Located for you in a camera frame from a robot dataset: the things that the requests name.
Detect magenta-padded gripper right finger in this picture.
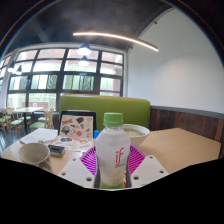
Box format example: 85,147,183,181
125,144,169,190

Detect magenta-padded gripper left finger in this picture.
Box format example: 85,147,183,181
58,146,101,190

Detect white bottle with green cap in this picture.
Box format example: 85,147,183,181
94,112,132,190

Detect colourful sticker sheet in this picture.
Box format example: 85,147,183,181
51,134,93,152

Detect white bowl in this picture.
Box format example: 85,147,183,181
123,123,151,148

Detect black-framed tablet with sticker picture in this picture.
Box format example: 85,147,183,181
58,110,98,140

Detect cream ceramic cup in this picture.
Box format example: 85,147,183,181
18,142,52,168

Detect white paper sheet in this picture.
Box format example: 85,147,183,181
19,128,60,146

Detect green upholstered bench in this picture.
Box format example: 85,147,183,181
59,94,152,133

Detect wooden dining table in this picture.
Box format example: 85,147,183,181
13,106,45,134

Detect wooden chairs with green seats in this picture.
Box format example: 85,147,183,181
0,107,56,138

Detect black pendant lamps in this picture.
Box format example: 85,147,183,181
6,43,93,76

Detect long curved ceiling light strip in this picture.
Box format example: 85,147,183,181
72,31,160,53

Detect black-framed window wall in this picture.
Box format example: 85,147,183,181
0,48,125,111

